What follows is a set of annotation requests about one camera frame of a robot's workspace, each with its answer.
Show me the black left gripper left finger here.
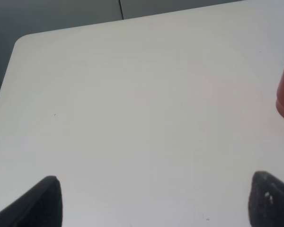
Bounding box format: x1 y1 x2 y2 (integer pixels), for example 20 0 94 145
0 176 62 227

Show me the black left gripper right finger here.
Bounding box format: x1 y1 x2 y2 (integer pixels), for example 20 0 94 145
248 171 284 227

